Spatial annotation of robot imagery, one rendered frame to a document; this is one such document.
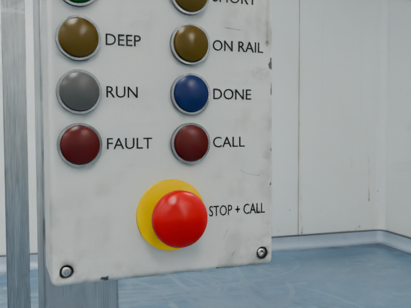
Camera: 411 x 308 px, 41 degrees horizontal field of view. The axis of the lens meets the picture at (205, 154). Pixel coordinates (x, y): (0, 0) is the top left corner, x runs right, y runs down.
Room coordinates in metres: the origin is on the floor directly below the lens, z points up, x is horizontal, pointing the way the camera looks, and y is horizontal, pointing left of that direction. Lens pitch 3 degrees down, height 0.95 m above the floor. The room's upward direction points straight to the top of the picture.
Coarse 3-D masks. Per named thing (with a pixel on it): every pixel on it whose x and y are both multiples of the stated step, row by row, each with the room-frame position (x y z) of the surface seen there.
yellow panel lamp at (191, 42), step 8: (176, 32) 0.39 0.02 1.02; (184, 32) 0.39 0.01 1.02; (192, 32) 0.39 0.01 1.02; (200, 32) 0.40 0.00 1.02; (176, 40) 0.39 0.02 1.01; (184, 40) 0.39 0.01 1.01; (192, 40) 0.39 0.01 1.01; (200, 40) 0.40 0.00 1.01; (176, 48) 0.39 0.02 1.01; (184, 48) 0.39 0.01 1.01; (192, 48) 0.39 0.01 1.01; (200, 48) 0.40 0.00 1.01; (184, 56) 0.39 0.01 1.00; (192, 56) 0.39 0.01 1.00; (200, 56) 0.40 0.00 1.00
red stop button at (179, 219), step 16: (176, 192) 0.37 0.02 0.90; (160, 208) 0.37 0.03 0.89; (176, 208) 0.37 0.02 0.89; (192, 208) 0.37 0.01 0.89; (160, 224) 0.36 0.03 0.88; (176, 224) 0.37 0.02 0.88; (192, 224) 0.37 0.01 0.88; (160, 240) 0.37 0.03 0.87; (176, 240) 0.37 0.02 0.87; (192, 240) 0.37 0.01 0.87
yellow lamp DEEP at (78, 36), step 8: (64, 24) 0.36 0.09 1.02; (72, 24) 0.36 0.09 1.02; (80, 24) 0.36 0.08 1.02; (88, 24) 0.37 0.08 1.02; (64, 32) 0.36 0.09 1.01; (72, 32) 0.36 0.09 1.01; (80, 32) 0.36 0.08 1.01; (88, 32) 0.37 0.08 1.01; (96, 32) 0.37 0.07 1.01; (64, 40) 0.36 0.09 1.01; (72, 40) 0.36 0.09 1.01; (80, 40) 0.36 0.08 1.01; (88, 40) 0.37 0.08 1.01; (96, 40) 0.37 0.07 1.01; (64, 48) 0.36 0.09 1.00; (72, 48) 0.36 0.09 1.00; (80, 48) 0.36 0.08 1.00; (88, 48) 0.37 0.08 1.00; (80, 56) 0.37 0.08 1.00
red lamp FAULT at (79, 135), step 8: (72, 128) 0.36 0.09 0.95; (80, 128) 0.36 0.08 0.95; (88, 128) 0.37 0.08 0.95; (64, 136) 0.36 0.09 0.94; (72, 136) 0.36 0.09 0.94; (80, 136) 0.36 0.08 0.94; (88, 136) 0.37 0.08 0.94; (96, 136) 0.37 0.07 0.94; (64, 144) 0.36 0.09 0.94; (72, 144) 0.36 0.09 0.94; (80, 144) 0.36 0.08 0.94; (88, 144) 0.37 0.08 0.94; (96, 144) 0.37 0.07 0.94; (64, 152) 0.36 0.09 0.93; (72, 152) 0.36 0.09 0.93; (80, 152) 0.36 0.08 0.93; (88, 152) 0.37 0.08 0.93; (96, 152) 0.37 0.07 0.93; (72, 160) 0.36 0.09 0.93; (80, 160) 0.36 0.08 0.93; (88, 160) 0.37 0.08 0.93
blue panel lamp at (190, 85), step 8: (184, 80) 0.39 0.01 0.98; (192, 80) 0.39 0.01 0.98; (200, 80) 0.40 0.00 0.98; (176, 88) 0.39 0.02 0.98; (184, 88) 0.39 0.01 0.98; (192, 88) 0.39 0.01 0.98; (200, 88) 0.40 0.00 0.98; (176, 96) 0.39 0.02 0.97; (184, 96) 0.39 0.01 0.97; (192, 96) 0.39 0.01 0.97; (200, 96) 0.40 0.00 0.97; (184, 104) 0.39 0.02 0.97; (192, 104) 0.39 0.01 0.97; (200, 104) 0.40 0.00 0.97
